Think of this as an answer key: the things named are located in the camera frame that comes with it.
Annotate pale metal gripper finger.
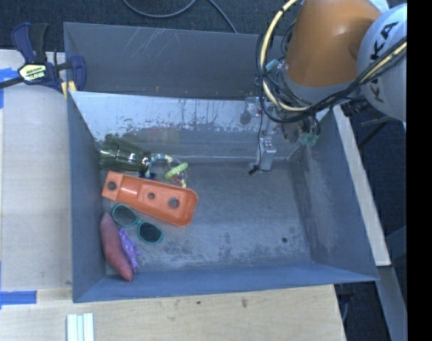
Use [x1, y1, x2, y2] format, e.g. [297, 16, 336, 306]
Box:
[252, 136, 277, 173]
[239, 96, 266, 125]

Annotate grey metal bin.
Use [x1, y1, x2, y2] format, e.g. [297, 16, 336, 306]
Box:
[63, 21, 381, 303]

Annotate orange plastic block with holes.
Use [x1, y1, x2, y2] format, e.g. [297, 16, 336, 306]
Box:
[101, 170, 200, 228]

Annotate dark green glass cup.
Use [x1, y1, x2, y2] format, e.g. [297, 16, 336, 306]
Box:
[97, 133, 153, 173]

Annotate teal sunglasses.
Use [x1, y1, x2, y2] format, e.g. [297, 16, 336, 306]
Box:
[110, 203, 165, 245]

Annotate purple toy figure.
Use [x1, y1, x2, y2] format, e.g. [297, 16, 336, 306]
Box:
[117, 226, 143, 274]

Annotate red-brown sweet potato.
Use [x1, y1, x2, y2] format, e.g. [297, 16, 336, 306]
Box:
[99, 212, 134, 283]

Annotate black cylinder on white bracket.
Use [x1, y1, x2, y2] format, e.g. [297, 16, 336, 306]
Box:
[317, 98, 370, 121]

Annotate multicoloured ring rattle toy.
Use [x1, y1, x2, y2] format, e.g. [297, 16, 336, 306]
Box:
[144, 152, 190, 189]

